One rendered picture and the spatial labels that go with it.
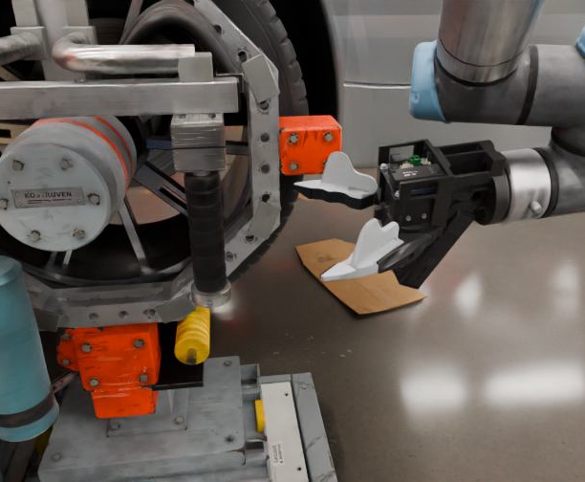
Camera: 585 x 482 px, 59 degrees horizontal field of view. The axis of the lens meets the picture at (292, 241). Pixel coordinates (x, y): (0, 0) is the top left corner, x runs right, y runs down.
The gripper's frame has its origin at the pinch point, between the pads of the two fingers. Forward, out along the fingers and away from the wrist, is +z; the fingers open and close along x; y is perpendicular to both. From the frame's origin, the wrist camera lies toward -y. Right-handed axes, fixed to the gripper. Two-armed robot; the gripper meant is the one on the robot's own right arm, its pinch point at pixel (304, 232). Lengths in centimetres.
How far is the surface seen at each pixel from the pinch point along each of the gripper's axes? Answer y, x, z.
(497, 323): -110, -65, -76
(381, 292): -112, -90, -42
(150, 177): -10.8, -31.6, 19.5
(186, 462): -65, -12, 24
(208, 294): -5.6, 1.1, 10.8
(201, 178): 6.9, -2.3, 9.5
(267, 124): 0.3, -23.3, 0.8
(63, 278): -25, -26, 37
